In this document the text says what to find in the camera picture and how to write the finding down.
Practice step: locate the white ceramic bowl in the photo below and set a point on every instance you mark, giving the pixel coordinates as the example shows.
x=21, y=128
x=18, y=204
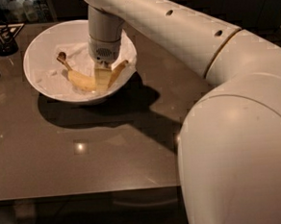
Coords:
x=76, y=31

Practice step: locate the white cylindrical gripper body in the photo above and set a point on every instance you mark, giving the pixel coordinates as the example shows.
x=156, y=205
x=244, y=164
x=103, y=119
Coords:
x=105, y=50

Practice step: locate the yellow banana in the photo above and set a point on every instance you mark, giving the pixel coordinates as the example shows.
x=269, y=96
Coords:
x=84, y=82

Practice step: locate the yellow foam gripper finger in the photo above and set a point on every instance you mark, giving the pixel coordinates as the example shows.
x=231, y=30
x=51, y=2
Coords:
x=102, y=76

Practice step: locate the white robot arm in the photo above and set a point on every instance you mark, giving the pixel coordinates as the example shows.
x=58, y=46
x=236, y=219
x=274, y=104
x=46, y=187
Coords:
x=229, y=156

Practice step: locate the plastic bottles on shelf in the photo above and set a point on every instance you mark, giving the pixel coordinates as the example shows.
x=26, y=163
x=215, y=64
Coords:
x=23, y=11

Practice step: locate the white paper napkin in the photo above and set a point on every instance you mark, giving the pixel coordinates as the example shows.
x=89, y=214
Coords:
x=49, y=77

